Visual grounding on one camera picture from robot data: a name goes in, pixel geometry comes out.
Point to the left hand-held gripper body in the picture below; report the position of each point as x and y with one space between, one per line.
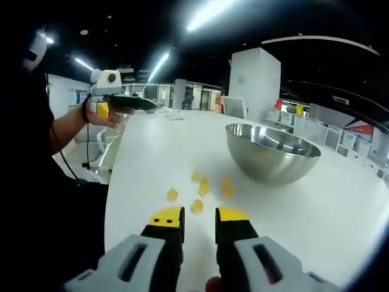
106 83

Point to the long bright ceiling light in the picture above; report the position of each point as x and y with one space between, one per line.
209 15

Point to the group of yellow QQ candies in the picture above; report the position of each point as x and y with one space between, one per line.
204 186

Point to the curved ceiling light band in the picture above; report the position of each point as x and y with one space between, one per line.
319 41

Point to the person's left hand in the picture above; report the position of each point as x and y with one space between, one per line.
103 121

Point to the white storage shelving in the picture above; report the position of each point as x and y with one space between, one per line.
334 134

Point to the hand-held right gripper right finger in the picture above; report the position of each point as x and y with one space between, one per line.
234 240

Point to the stainless steel bowl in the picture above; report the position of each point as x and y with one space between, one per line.
273 170

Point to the white framed board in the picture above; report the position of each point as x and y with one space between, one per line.
235 106

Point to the ceiling light strip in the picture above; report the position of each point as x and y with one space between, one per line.
158 67
84 64

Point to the white square pillar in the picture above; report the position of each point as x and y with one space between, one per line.
255 82

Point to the person's black clothed torso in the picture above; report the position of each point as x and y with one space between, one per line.
36 197

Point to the yellow container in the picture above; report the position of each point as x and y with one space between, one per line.
300 110

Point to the white chair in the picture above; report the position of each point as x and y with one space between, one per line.
91 140

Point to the red container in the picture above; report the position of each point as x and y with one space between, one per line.
278 103

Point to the person's right hand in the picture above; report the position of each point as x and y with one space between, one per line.
214 286

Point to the red blue wall poster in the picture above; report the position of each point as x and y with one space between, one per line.
360 129

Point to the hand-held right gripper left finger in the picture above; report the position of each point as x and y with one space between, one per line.
164 240

